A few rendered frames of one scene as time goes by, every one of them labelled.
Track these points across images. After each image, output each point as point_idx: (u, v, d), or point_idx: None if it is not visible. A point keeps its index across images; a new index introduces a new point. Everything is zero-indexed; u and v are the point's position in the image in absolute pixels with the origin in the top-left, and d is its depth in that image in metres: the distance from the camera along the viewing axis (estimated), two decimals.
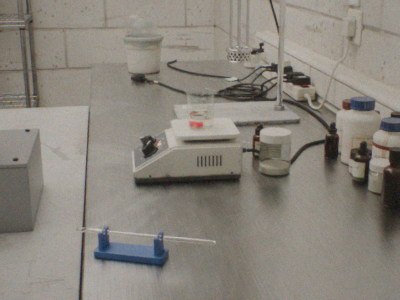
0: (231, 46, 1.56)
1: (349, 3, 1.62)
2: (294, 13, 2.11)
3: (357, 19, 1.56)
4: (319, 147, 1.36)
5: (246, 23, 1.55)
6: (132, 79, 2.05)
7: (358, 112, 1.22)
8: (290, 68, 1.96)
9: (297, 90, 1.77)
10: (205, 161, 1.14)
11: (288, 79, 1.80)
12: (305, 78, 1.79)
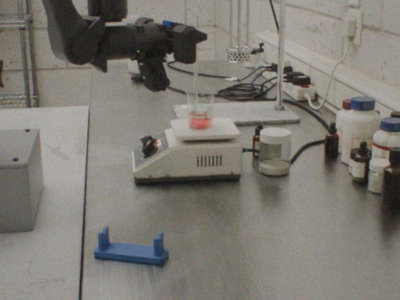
0: (231, 46, 1.56)
1: (349, 3, 1.62)
2: (294, 13, 2.11)
3: (357, 19, 1.56)
4: (319, 147, 1.36)
5: (246, 23, 1.55)
6: (132, 79, 2.05)
7: (358, 112, 1.22)
8: (290, 68, 1.96)
9: (297, 90, 1.77)
10: (205, 161, 1.14)
11: (288, 79, 1.80)
12: (305, 78, 1.79)
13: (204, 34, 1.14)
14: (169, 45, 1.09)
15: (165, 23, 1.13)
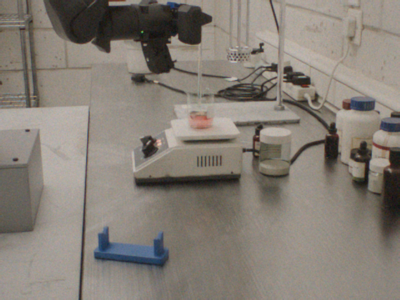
0: (231, 46, 1.56)
1: (349, 3, 1.62)
2: (294, 13, 2.11)
3: (357, 19, 1.56)
4: (319, 147, 1.36)
5: (246, 23, 1.55)
6: (132, 79, 2.05)
7: (358, 112, 1.22)
8: (290, 68, 1.96)
9: (297, 90, 1.77)
10: (205, 161, 1.14)
11: (288, 79, 1.80)
12: (305, 78, 1.79)
13: (209, 16, 1.12)
14: (174, 26, 1.07)
15: (169, 4, 1.11)
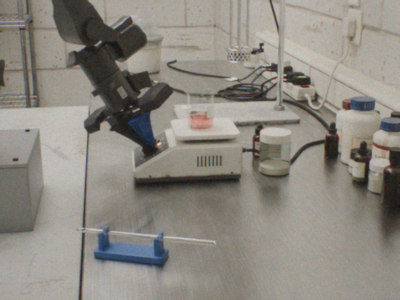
0: (231, 46, 1.56)
1: (349, 3, 1.62)
2: (294, 13, 2.11)
3: (357, 19, 1.56)
4: (319, 147, 1.36)
5: (246, 23, 1.55)
6: None
7: (358, 112, 1.22)
8: (290, 68, 1.96)
9: (297, 90, 1.77)
10: (205, 161, 1.14)
11: (288, 79, 1.80)
12: (305, 78, 1.79)
13: (144, 146, 1.17)
14: None
15: (135, 119, 1.11)
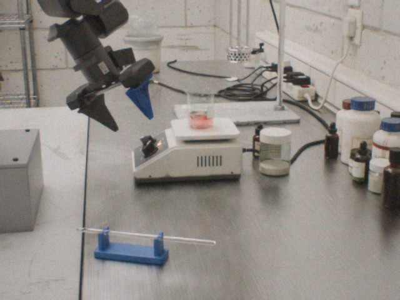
0: (231, 46, 1.56)
1: (349, 3, 1.62)
2: (294, 13, 2.11)
3: (357, 19, 1.56)
4: (319, 147, 1.36)
5: (246, 23, 1.55)
6: None
7: (358, 112, 1.22)
8: (290, 68, 1.96)
9: (297, 90, 1.77)
10: (205, 161, 1.14)
11: (288, 79, 1.80)
12: (305, 78, 1.79)
13: (112, 129, 1.17)
14: (119, 79, 1.11)
15: (132, 88, 1.07)
